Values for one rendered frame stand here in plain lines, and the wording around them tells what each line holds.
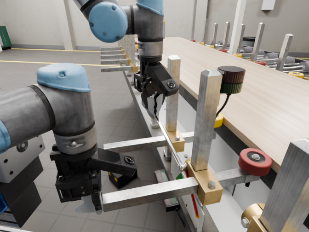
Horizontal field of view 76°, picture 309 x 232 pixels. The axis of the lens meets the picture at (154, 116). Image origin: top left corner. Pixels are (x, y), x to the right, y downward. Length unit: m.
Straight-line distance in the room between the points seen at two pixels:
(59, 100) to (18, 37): 9.03
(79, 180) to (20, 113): 0.19
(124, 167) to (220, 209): 0.48
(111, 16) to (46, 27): 8.11
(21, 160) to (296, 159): 0.56
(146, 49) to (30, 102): 0.37
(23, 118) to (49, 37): 8.25
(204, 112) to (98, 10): 0.30
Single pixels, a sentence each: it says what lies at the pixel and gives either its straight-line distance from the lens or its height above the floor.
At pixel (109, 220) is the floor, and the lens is 1.55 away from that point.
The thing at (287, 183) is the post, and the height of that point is 1.07.
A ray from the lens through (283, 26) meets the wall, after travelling 7.38.
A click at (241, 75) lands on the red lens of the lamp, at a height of 1.14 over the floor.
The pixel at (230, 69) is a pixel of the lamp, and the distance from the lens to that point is 0.48.
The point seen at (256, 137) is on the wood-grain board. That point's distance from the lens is 0.71.
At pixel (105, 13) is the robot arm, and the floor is 1.25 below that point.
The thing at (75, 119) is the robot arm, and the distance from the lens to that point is 0.35.
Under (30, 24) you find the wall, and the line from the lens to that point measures 8.91.
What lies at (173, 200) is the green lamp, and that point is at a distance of 0.72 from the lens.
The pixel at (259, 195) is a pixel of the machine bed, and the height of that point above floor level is 0.74.
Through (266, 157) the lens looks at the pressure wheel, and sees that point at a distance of 0.63.
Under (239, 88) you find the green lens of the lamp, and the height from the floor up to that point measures 1.11.
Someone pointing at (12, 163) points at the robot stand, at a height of 0.94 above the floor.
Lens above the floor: 1.26
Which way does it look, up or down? 28 degrees down
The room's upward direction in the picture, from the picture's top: straight up
